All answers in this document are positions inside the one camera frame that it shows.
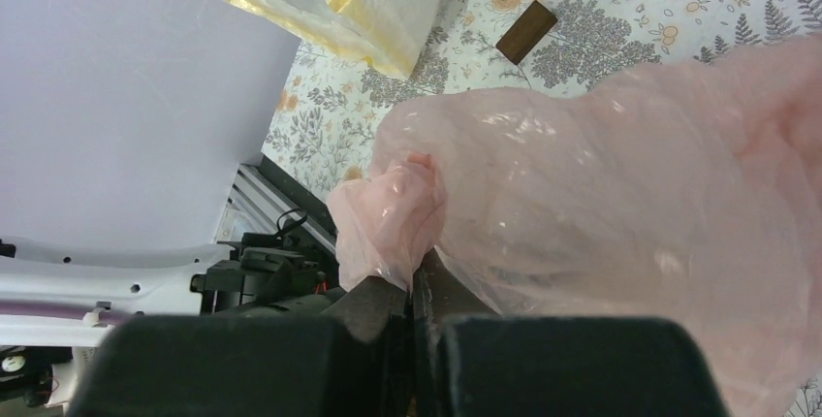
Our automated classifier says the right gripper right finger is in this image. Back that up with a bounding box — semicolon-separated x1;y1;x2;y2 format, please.
412;251;727;416

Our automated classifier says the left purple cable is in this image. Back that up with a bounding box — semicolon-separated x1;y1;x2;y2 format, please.
0;299;130;326

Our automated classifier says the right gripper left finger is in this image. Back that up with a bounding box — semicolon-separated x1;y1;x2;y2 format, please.
69;277;407;416

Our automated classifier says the aluminium frame rail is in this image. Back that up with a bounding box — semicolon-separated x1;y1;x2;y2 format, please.
215;158;336;254

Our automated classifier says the pink trash bag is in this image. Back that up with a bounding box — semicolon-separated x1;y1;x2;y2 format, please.
327;34;821;416

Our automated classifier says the dark brown wooden block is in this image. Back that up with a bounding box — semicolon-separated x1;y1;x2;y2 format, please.
495;1;558;65

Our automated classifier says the floral patterned table mat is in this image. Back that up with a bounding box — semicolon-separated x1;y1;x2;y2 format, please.
263;0;821;204

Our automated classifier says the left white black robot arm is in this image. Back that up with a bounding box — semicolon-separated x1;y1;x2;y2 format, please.
1;237;327;347

